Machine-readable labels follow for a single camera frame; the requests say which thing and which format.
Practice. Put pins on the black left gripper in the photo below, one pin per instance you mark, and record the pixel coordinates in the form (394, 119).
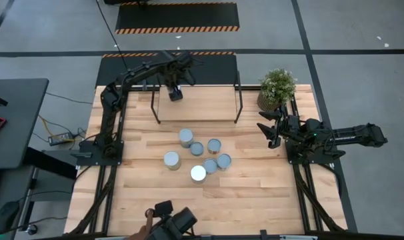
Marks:
(175, 75)

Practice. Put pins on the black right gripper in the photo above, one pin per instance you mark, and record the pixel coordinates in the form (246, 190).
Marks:
(288, 126)

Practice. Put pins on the tall blue-yellow peas can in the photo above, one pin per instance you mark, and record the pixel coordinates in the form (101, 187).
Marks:
(186, 135)

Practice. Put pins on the short teal tuna can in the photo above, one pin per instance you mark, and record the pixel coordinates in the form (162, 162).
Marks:
(197, 148)

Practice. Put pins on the tall white mixed vegetables can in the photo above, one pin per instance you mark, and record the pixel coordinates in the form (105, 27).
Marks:
(224, 160)

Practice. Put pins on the diced tomatoes can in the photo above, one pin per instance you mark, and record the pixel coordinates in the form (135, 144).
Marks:
(214, 145)

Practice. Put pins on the tall green orange can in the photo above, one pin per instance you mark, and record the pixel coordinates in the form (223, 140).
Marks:
(172, 159)

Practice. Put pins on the green peas can pink label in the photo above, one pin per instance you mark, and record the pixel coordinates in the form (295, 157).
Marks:
(210, 165)

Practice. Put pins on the tall yellowish label can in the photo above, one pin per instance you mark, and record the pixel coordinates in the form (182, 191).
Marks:
(198, 172)

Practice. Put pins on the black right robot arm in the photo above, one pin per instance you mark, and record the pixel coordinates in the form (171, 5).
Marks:
(355, 135)

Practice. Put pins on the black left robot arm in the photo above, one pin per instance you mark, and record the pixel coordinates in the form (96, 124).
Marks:
(110, 133)

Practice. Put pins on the potted plant in ribbed pot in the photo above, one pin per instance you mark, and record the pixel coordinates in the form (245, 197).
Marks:
(277, 85)

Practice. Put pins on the black hazard-striped floor mat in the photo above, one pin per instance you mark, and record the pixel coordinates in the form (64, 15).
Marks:
(175, 16)
(215, 70)

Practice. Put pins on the black power adapter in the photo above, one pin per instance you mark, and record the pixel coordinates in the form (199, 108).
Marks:
(60, 138)

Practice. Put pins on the person's hand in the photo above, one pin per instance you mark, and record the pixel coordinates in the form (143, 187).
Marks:
(140, 233)

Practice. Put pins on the black desk foot bar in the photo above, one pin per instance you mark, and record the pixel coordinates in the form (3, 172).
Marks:
(48, 163)

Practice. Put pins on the black desk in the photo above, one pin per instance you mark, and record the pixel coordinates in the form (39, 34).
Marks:
(18, 126)

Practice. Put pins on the black computer mouse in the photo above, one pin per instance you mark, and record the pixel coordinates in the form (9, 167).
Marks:
(5, 216)

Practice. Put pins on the wooden shelf with black frame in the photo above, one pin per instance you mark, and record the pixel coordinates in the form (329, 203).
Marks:
(205, 106)

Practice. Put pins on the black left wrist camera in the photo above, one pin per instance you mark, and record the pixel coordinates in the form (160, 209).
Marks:
(184, 60)

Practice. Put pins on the black camera on mount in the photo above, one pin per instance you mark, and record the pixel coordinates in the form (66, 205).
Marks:
(178, 223)

